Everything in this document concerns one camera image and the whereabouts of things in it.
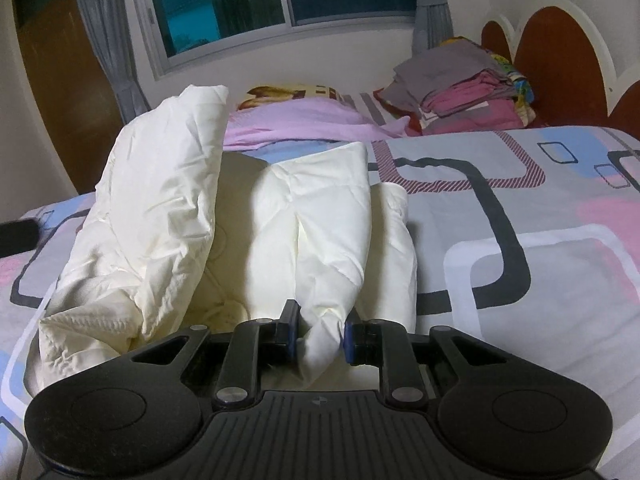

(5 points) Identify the printed pillow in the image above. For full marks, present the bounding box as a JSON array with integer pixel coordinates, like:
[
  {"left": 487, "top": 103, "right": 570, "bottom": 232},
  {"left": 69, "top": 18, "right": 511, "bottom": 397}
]
[{"left": 237, "top": 83, "right": 359, "bottom": 112}]

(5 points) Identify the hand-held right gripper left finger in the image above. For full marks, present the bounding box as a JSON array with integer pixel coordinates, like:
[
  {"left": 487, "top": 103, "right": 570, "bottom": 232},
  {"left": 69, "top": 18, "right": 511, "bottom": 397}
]
[{"left": 131, "top": 299, "right": 302, "bottom": 411}]

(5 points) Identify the grey folded cloth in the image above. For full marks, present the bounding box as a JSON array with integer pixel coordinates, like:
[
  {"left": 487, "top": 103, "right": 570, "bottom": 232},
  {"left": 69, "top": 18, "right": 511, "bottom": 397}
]
[{"left": 379, "top": 37, "right": 507, "bottom": 115}]

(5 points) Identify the patterned bed sheet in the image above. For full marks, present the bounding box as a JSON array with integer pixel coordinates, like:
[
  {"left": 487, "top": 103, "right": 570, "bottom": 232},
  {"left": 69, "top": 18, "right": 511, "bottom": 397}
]
[{"left": 0, "top": 92, "right": 640, "bottom": 480}]

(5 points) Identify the pink blanket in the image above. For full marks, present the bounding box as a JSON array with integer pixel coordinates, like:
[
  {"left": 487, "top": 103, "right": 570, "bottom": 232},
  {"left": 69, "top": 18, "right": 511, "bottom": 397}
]
[{"left": 222, "top": 97, "right": 413, "bottom": 153}]

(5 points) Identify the brown wooden door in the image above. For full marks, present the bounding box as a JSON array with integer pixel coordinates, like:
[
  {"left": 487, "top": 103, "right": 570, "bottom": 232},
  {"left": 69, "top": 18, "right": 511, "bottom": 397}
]
[{"left": 12, "top": 0, "right": 127, "bottom": 196}]

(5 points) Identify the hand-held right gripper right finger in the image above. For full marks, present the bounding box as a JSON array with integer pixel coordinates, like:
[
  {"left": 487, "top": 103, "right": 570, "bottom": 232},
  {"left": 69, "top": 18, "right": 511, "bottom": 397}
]
[{"left": 343, "top": 309, "right": 507, "bottom": 409}]

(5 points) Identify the pink folded cloth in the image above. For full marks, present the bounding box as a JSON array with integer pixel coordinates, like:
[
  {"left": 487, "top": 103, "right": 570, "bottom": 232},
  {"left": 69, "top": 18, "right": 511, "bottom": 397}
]
[{"left": 421, "top": 71, "right": 534, "bottom": 134}]

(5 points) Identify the grey curtain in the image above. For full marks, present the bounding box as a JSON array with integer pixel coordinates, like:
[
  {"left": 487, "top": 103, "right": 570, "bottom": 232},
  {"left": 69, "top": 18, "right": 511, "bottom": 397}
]
[
  {"left": 397, "top": 0, "right": 457, "bottom": 59},
  {"left": 67, "top": 0, "right": 152, "bottom": 124}
]

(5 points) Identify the brown and white headboard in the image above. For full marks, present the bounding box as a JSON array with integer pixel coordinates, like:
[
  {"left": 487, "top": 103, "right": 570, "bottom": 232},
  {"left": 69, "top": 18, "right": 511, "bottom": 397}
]
[{"left": 480, "top": 0, "right": 640, "bottom": 139}]

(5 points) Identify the white quilted comforter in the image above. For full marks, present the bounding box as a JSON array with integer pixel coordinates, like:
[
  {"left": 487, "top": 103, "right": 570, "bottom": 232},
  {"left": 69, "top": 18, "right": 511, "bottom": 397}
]
[{"left": 37, "top": 84, "right": 419, "bottom": 397}]

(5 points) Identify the colourful printed cloth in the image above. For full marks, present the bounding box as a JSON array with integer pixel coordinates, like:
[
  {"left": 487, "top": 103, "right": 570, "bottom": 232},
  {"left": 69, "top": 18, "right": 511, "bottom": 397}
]
[{"left": 490, "top": 51, "right": 536, "bottom": 113}]

